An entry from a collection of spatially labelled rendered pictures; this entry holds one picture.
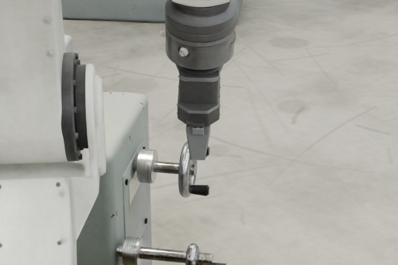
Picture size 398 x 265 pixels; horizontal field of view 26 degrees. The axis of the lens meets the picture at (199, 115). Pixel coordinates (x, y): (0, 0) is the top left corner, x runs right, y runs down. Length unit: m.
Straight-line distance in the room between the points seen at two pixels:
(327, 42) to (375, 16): 0.53
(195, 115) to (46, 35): 0.22
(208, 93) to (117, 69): 2.96
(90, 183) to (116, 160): 0.52
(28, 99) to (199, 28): 0.22
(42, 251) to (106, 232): 0.57
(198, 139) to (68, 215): 0.20
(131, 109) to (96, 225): 0.27
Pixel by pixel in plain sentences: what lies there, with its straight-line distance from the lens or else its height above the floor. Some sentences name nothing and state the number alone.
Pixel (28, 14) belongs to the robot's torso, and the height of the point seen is 1.16.
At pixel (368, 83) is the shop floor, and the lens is 3.95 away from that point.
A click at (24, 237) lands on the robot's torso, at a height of 0.86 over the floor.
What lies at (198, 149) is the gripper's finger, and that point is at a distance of 1.14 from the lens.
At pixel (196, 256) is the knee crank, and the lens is 1.69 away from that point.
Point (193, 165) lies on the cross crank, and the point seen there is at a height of 0.64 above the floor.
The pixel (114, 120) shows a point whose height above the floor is 0.73.
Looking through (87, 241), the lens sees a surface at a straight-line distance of 1.72.
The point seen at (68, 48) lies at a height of 0.83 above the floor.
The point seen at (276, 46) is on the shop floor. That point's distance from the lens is 4.35.
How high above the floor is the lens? 1.46
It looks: 24 degrees down
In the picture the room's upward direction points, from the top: straight up
